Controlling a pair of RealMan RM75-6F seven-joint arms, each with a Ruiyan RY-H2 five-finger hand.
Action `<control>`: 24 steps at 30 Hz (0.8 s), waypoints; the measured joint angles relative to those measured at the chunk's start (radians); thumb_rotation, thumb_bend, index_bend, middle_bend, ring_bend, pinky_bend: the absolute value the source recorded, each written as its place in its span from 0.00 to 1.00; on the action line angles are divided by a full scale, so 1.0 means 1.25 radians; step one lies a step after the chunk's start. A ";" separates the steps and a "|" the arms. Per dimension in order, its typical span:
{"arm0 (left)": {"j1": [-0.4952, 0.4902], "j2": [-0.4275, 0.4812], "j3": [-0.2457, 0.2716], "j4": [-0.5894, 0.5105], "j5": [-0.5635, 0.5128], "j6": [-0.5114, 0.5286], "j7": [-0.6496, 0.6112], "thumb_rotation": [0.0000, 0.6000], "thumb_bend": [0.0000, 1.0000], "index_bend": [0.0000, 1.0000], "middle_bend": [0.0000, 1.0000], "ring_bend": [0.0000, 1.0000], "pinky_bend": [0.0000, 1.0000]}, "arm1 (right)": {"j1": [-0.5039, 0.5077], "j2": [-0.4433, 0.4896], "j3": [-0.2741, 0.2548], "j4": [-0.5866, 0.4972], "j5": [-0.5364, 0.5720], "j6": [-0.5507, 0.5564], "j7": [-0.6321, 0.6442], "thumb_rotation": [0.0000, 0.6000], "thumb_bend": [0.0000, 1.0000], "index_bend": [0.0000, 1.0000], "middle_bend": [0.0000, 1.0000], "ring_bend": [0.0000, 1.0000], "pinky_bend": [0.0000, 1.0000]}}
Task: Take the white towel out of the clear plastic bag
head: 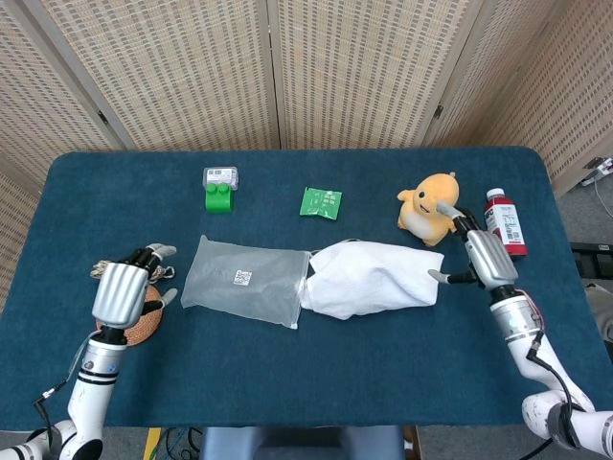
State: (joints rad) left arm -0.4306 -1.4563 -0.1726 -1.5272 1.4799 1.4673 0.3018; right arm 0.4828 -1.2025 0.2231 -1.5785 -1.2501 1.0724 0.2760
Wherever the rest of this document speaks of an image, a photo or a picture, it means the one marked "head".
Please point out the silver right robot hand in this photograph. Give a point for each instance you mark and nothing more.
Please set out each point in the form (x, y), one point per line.
(491, 259)

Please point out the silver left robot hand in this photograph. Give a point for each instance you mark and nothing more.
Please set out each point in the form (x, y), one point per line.
(120, 294)

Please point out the translucent white plastic zip bag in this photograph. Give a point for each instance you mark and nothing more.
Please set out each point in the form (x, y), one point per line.
(220, 282)

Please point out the white clothes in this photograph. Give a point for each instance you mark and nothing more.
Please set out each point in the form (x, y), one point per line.
(373, 282)

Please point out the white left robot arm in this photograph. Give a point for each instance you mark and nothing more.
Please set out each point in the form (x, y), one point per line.
(91, 407)

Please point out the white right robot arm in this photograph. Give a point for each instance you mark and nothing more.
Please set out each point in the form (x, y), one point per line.
(541, 369)

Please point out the red juice bottle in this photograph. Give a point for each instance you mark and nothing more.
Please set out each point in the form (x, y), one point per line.
(507, 225)

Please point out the round woven rattan coaster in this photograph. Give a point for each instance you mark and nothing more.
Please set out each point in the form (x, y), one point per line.
(146, 326)

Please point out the orange plush dinosaur toy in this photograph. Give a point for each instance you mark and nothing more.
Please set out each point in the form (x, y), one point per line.
(426, 220)

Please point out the grey plastic cover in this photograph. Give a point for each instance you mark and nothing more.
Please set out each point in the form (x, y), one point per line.
(603, 306)

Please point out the green toy building block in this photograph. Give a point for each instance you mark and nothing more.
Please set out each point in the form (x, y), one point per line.
(219, 201)

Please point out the white power strip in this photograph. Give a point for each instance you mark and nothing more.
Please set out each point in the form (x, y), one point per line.
(601, 168)

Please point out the black screen hinge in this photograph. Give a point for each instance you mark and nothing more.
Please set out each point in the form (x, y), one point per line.
(102, 117)
(437, 111)

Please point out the small clear plastic box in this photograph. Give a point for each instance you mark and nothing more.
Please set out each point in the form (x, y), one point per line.
(220, 173)

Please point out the green foil sachet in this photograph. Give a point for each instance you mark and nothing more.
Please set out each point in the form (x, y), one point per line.
(321, 203)

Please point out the teal table cloth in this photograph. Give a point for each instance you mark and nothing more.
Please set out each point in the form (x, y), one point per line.
(306, 374)

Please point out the woven folding screen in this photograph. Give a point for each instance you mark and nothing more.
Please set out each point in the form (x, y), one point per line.
(191, 72)

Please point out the blue grey robot torso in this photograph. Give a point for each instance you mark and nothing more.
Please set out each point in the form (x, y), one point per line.
(301, 445)

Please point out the black equipment frame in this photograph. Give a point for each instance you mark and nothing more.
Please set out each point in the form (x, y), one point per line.
(594, 261)

